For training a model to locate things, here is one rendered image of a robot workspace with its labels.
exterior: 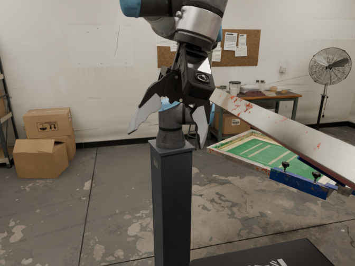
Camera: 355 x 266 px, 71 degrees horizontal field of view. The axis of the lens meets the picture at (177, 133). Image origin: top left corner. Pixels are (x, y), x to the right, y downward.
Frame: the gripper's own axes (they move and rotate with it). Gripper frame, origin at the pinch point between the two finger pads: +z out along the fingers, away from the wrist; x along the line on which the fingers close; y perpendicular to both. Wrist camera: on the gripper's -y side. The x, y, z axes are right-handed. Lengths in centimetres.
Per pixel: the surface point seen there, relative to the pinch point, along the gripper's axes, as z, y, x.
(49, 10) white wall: -34, 380, 108
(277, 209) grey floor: 99, 153, -186
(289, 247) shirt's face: 37, 19, -64
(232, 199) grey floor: 111, 180, -148
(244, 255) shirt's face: 42, 19, -46
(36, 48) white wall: 22, 380, 118
